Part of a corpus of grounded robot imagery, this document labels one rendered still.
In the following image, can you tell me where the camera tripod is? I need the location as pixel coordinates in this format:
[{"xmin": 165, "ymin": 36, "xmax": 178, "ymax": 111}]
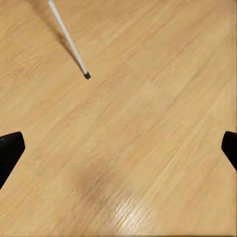
[{"xmin": 47, "ymin": 0, "xmax": 90, "ymax": 79}]

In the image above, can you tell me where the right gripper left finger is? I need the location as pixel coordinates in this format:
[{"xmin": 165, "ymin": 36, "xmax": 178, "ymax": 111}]
[{"xmin": 0, "ymin": 131, "xmax": 25, "ymax": 190}]

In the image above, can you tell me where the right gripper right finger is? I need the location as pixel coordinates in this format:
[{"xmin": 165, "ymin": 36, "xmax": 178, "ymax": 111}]
[{"xmin": 221, "ymin": 131, "xmax": 237, "ymax": 171}]

